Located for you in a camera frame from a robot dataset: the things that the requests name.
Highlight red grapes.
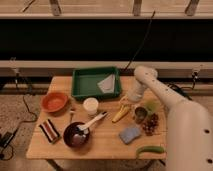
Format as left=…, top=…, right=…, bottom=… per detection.
left=142, top=114, right=159, bottom=136

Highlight white spatula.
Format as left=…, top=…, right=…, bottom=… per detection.
left=77, top=111, right=107, bottom=131

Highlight black diagonal cable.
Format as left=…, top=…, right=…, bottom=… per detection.
left=119, top=9, right=157, bottom=75

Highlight yellow banana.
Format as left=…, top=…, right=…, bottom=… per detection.
left=112, top=105, right=131, bottom=123

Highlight metal fork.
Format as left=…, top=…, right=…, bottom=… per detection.
left=69, top=108, right=75, bottom=123

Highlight blue sponge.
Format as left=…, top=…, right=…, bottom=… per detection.
left=119, top=126, right=141, bottom=144

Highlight white cup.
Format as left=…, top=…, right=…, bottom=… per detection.
left=83, top=97, right=99, bottom=115

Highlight orange bowl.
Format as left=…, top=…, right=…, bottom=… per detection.
left=41, top=92, right=68, bottom=113

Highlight green plastic tray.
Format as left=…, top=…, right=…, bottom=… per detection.
left=72, top=67, right=122, bottom=101

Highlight wooden table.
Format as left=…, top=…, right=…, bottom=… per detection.
left=26, top=75, right=177, bottom=160

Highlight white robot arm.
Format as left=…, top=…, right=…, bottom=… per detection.
left=120, top=66, right=213, bottom=171

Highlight black cable on left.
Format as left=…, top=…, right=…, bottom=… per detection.
left=0, top=68, right=38, bottom=160

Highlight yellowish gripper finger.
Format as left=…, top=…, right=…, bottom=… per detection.
left=119, top=95, right=128, bottom=107
left=131, top=103, right=137, bottom=113

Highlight green cucumber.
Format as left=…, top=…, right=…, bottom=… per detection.
left=136, top=146, right=165, bottom=157

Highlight dark brown bowl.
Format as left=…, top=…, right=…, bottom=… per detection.
left=63, top=122, right=90, bottom=148

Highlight white paper napkin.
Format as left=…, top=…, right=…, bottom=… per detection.
left=97, top=74, right=115, bottom=93

